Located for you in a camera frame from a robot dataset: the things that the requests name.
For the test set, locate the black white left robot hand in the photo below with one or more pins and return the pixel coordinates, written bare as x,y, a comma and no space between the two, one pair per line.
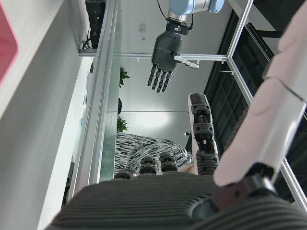
165,50

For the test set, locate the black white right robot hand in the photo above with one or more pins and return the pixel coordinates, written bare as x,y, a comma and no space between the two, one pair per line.
144,203

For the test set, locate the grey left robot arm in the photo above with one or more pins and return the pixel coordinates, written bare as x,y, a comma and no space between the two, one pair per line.
182,6

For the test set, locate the pink plastic box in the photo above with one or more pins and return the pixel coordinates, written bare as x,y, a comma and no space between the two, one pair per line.
7,52

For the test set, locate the green leafy plant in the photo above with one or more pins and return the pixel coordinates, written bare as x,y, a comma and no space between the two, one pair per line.
122,125
123,76

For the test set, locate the black white patterned cloth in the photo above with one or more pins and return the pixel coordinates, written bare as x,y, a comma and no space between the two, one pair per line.
144,146

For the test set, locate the green conveyor belt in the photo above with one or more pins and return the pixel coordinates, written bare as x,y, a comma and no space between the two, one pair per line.
111,100

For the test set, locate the black grid window panel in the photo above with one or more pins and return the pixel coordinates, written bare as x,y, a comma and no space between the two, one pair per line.
227,100

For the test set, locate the white wall switch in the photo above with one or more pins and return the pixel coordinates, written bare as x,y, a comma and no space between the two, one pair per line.
143,28

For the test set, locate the white aluminium frame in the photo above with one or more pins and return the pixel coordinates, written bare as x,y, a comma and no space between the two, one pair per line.
237,31

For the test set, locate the aluminium conveyor side rail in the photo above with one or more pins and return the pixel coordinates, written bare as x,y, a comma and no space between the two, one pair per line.
96,107

